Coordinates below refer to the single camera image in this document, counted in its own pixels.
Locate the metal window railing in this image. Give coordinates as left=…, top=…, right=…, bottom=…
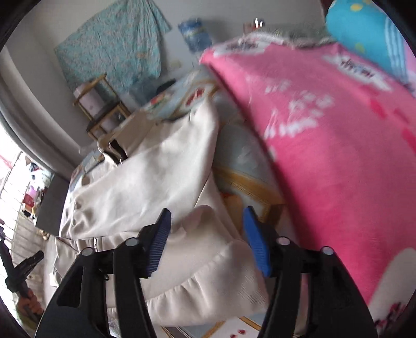
left=0, top=151, right=40, bottom=261

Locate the person's left hand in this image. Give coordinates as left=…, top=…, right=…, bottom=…
left=16, top=288, right=44, bottom=324

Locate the blue water jug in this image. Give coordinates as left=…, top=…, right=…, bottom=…
left=178, top=18, right=213, bottom=53

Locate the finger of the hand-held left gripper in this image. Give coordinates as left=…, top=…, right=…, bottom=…
left=15, top=251, right=44, bottom=277

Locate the empty clear water jug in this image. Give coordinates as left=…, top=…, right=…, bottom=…
left=128, top=78, right=153, bottom=105

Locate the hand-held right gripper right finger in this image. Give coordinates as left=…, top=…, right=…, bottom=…
left=244, top=205, right=379, bottom=338

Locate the teal floral wall cloth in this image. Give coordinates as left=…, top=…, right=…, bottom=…
left=54, top=0, right=172, bottom=95

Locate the blue dotted pillow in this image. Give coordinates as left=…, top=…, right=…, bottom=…
left=325, top=0, right=416, bottom=98

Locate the pink floral blanket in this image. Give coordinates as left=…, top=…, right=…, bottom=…
left=198, top=34, right=416, bottom=332

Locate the wooden chair with dark seat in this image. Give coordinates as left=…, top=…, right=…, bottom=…
left=73, top=74, right=132, bottom=140

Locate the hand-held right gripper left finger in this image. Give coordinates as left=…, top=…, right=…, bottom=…
left=35, top=209, right=172, bottom=338

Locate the silver lace-edged pillow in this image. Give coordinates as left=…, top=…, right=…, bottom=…
left=276, top=28, right=335, bottom=49

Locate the grey curtain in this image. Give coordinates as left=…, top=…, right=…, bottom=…
left=0, top=49, right=85, bottom=173

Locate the cream jacket with black trim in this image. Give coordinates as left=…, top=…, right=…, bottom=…
left=54, top=96, right=270, bottom=327

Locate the dark grey cabinet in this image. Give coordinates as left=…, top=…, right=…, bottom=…
left=35, top=172, right=71, bottom=235

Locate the table with fruit-print cloth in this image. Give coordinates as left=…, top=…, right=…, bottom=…
left=70, top=67, right=287, bottom=338

